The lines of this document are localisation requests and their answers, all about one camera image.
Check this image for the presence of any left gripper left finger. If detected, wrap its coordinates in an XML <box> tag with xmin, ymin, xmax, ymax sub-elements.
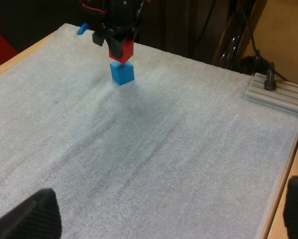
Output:
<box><xmin>0</xmin><ymin>188</ymin><xmax>63</xmax><ymax>239</ymax></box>

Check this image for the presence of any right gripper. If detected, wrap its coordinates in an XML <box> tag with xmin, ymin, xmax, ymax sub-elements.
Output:
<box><xmin>92</xmin><ymin>0</ymin><xmax>146</xmax><ymax>58</ymax></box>

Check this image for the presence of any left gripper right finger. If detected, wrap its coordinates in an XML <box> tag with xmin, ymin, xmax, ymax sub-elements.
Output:
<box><xmin>283</xmin><ymin>175</ymin><xmax>298</xmax><ymax>239</ymax></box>

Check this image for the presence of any red cube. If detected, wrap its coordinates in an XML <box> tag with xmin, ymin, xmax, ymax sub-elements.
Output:
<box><xmin>108</xmin><ymin>39</ymin><xmax>134</xmax><ymax>65</ymax></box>

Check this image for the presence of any blue cube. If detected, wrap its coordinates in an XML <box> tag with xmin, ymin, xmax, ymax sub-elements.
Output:
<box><xmin>109</xmin><ymin>61</ymin><xmax>135</xmax><ymax>86</ymax></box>

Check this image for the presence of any blue clip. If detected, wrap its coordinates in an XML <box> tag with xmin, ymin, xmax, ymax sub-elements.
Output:
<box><xmin>77</xmin><ymin>23</ymin><xmax>90</xmax><ymax>35</ymax></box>

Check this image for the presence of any dark clamp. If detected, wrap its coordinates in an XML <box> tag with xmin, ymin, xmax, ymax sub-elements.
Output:
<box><xmin>263</xmin><ymin>62</ymin><xmax>277</xmax><ymax>91</ymax></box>

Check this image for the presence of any ribbed aluminium rail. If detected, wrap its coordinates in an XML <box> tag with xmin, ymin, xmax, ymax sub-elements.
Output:
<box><xmin>244</xmin><ymin>73</ymin><xmax>298</xmax><ymax>118</ymax></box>

